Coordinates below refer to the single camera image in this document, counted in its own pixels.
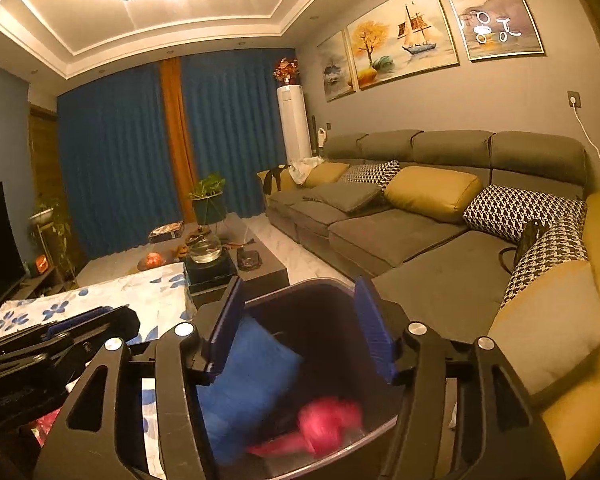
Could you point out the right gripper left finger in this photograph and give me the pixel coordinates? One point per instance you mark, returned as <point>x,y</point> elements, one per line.
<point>219,324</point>

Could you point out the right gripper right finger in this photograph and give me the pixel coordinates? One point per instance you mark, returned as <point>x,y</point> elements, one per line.
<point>380,341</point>

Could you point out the blue foam net sleeve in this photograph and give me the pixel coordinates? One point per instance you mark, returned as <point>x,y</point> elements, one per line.
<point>259,370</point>

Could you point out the pink plastic bag knot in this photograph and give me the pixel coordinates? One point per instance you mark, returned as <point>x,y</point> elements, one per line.
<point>321,426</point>

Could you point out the grey plastic trash bin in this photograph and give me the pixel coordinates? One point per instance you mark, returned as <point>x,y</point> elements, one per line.
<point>316,319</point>

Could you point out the dark coffee table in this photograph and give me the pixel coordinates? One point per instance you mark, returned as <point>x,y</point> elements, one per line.
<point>243,254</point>

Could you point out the floral blue white tablecloth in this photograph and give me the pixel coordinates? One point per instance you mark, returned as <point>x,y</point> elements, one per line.
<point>156,296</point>

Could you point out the glass teapot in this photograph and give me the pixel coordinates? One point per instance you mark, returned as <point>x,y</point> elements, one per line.
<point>204,248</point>

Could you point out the box on coffee table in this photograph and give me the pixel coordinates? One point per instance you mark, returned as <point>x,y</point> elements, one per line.
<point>170,231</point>

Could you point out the orange glowing speaker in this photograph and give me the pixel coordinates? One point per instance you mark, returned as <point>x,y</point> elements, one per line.
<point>40,265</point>

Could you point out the potted green plant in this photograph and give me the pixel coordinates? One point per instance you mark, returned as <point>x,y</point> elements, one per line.
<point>208,200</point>

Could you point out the grey sectional sofa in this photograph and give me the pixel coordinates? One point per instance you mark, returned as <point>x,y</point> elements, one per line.
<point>447,275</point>

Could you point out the grey cushion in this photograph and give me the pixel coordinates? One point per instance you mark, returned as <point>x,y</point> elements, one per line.
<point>347,197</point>

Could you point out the orange curtain strip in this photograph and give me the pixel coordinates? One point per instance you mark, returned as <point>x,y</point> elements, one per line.
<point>177,133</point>

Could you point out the plant on left stand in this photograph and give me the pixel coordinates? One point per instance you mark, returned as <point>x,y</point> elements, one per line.
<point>50,223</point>

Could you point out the mustard cushion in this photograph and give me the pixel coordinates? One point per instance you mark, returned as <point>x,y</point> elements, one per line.
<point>439,194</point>
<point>325,173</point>

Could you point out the white cloth on sofa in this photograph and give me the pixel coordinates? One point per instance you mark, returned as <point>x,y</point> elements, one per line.
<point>300,169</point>

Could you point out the black white patterned cushion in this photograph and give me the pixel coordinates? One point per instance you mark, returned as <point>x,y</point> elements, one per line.
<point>377,174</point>

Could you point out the far mustard cushion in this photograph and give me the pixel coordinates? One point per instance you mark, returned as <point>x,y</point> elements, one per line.
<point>325,173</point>

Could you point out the beige near cushion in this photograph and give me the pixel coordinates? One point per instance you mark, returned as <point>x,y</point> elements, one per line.
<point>550,332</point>

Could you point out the blue window curtains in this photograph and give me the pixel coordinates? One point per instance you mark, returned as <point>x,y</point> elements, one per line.
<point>115,158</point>

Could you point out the near patterned cushion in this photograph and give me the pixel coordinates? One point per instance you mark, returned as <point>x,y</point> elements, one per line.
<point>546,229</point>

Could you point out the white standing air conditioner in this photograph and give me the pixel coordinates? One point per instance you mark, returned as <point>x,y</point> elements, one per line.
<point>294,120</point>

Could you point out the red flower decoration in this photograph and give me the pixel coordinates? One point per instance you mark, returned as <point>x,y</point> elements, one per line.
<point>286,71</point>

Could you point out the small landscape painting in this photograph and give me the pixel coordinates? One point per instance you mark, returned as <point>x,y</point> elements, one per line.
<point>332,54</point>

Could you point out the sailboat tree painting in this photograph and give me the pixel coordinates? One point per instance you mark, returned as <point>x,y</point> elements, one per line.
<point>400,38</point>

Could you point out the right framed painting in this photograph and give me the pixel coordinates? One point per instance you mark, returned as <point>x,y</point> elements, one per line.
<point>497,28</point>

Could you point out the wall power socket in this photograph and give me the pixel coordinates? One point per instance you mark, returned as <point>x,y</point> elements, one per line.
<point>574,99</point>

